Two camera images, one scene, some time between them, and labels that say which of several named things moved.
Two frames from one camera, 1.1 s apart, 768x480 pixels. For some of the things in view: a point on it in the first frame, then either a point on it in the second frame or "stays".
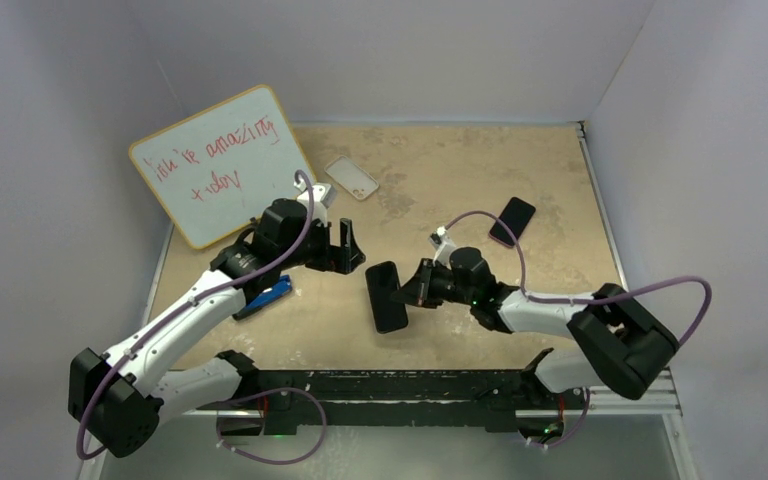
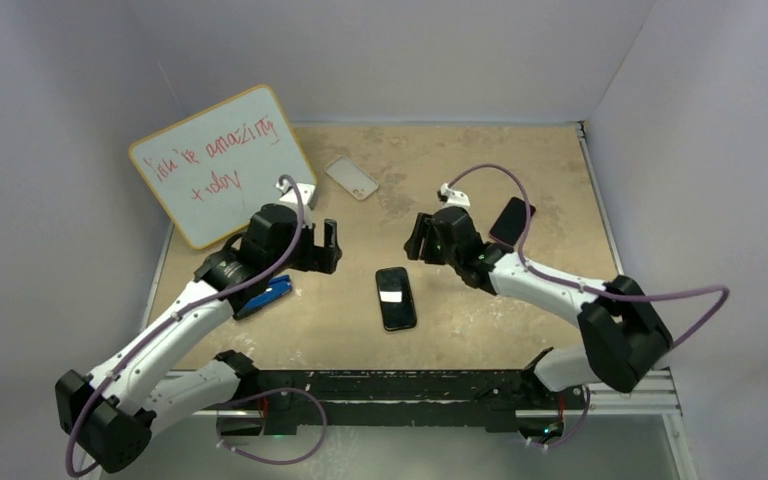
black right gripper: [418, 291] -> [423, 229]
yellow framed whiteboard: [216, 171] stays
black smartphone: [517, 214] stays
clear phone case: [352, 177] stays
